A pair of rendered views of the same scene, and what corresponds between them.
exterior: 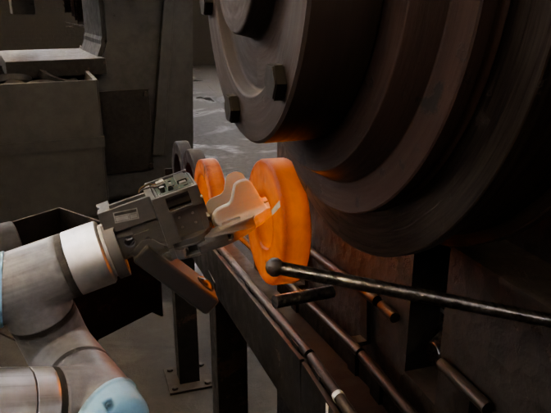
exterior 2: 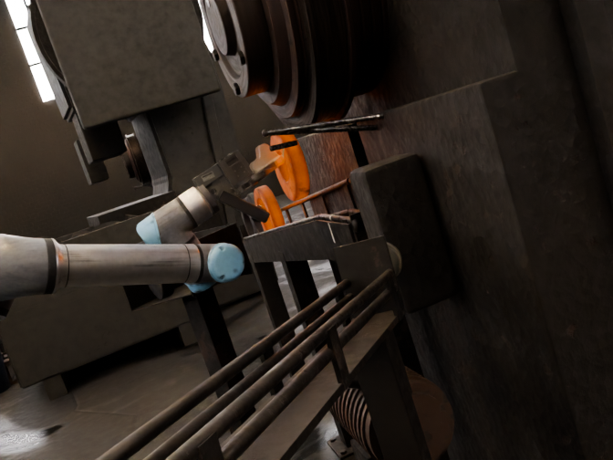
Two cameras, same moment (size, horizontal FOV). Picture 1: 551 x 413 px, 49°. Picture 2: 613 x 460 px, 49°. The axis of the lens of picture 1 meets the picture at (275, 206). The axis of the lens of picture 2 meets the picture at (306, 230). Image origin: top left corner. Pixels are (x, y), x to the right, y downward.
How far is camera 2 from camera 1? 0.80 m
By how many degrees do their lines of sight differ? 12
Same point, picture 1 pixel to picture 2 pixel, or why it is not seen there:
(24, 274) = (165, 215)
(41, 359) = not seen: hidden behind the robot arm
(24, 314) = (171, 236)
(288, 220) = (289, 152)
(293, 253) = (298, 170)
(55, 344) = not seen: hidden behind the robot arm
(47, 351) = not seen: hidden behind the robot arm
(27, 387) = (181, 246)
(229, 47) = (229, 67)
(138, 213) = (213, 173)
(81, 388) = (207, 247)
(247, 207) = (269, 158)
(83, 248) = (191, 196)
